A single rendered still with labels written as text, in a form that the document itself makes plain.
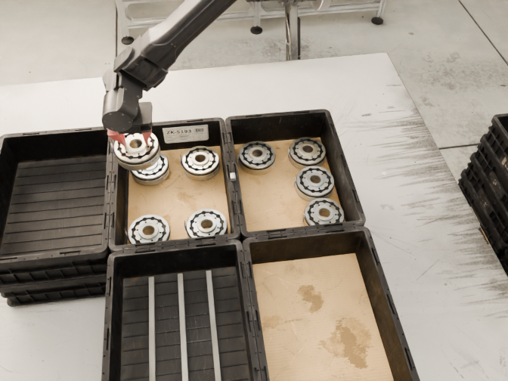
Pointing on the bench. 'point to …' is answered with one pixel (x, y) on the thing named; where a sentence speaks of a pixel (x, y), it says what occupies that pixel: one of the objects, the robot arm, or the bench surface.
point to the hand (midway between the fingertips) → (135, 140)
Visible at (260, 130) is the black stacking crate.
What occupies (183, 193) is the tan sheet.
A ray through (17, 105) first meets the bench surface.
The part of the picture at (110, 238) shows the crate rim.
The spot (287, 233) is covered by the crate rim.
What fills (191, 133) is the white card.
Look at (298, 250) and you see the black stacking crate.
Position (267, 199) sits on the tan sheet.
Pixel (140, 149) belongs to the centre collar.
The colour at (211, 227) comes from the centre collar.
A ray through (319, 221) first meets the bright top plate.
